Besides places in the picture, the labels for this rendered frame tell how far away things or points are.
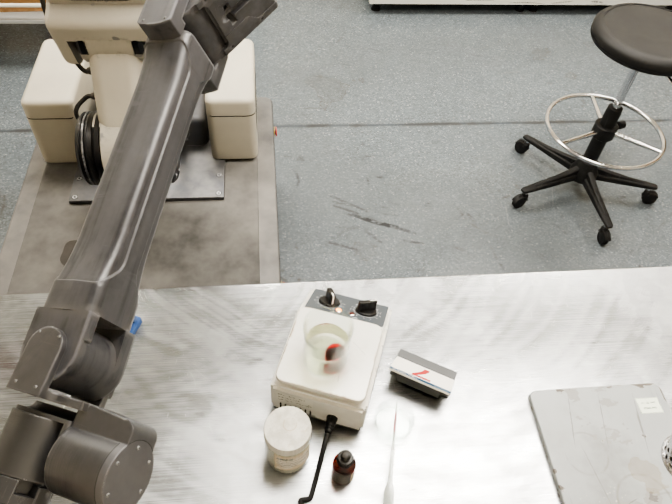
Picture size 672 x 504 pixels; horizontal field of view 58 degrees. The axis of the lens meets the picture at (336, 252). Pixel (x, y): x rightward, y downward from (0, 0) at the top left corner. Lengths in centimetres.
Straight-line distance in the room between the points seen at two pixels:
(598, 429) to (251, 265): 89
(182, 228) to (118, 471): 114
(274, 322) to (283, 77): 188
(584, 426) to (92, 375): 66
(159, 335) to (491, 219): 149
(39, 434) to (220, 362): 41
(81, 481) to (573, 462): 63
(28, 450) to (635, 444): 75
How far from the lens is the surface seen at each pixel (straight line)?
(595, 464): 93
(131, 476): 52
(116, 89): 144
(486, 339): 97
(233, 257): 152
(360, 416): 82
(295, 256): 199
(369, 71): 279
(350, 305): 91
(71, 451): 52
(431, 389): 89
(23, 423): 56
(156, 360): 93
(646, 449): 97
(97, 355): 56
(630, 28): 207
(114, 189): 61
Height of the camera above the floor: 154
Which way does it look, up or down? 50 degrees down
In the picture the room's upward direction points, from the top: 5 degrees clockwise
